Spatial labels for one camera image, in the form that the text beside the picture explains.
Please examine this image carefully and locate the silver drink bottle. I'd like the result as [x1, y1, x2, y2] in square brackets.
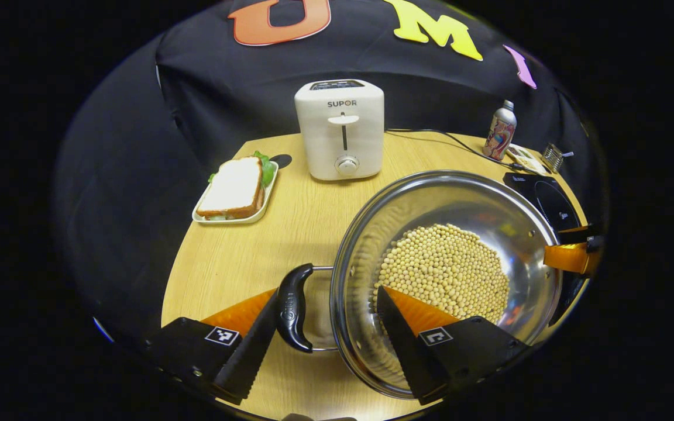
[482, 99, 517, 161]

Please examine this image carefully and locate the black power cable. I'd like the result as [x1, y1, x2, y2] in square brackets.
[384, 129, 534, 173]

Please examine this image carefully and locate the black induction cooktop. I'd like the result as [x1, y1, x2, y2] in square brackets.
[502, 171, 582, 234]

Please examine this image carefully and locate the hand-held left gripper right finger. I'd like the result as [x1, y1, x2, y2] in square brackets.
[375, 285, 531, 405]

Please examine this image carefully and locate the white divided dish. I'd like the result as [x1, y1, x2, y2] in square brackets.
[507, 145, 548, 175]

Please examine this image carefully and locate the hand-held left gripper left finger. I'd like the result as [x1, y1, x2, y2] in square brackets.
[147, 288, 282, 405]

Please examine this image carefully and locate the pile of soybeans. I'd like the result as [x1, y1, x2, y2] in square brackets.
[375, 223, 510, 328]

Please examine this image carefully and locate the stainless steel pot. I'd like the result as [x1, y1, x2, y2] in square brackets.
[276, 170, 588, 401]

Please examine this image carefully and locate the sandwich with lettuce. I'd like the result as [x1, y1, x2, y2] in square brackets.
[197, 151, 276, 220]

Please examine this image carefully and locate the metal wire utensil holder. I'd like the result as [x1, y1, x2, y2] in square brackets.
[542, 143, 566, 173]

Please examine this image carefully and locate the white toaster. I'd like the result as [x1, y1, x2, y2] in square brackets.
[294, 79, 386, 182]

